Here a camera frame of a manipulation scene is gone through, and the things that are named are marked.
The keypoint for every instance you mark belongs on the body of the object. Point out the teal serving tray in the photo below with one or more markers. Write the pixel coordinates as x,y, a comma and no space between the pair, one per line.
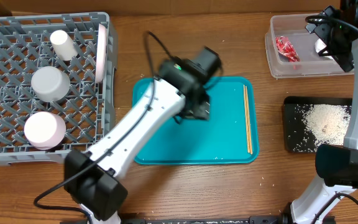
220,140

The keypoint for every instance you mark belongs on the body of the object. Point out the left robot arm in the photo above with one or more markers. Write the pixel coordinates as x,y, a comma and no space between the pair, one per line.
93,176

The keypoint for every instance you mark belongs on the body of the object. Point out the grey dishwasher rack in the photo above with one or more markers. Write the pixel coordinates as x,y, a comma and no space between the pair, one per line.
87,110

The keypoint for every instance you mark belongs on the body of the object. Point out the grey bowl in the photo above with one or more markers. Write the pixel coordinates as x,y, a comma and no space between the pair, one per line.
50,84

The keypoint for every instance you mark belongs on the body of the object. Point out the large white plate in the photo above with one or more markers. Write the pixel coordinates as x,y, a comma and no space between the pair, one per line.
101,53

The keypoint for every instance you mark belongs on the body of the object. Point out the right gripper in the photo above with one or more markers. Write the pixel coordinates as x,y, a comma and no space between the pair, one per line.
322,28

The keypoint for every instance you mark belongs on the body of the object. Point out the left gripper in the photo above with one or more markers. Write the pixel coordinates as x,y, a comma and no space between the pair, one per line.
198,109

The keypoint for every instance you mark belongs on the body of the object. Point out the pile of rice grains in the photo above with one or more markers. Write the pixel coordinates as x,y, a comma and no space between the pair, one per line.
314,125

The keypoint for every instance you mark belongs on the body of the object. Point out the pink bowl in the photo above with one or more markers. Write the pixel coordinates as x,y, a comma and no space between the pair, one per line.
44,130

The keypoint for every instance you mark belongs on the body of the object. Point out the wooden chopstick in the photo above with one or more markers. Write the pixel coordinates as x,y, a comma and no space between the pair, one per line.
250,126
246,111

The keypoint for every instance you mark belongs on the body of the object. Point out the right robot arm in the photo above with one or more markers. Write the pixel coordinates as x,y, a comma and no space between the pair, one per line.
336,166

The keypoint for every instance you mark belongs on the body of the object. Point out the clear plastic bin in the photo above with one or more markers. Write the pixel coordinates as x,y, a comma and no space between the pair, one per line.
310,63

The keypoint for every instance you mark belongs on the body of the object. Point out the black tray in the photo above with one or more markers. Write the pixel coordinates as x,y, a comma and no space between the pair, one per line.
289,109

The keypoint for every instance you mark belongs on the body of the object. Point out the red snack wrapper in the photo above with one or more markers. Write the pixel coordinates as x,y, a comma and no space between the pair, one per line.
286,49

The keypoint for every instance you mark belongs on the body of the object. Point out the white tissue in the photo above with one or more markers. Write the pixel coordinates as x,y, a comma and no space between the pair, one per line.
319,46

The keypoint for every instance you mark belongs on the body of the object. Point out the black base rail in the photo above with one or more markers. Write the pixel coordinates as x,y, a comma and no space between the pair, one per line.
265,219

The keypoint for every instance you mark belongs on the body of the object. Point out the white cup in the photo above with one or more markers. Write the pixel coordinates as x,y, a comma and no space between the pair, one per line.
63,46

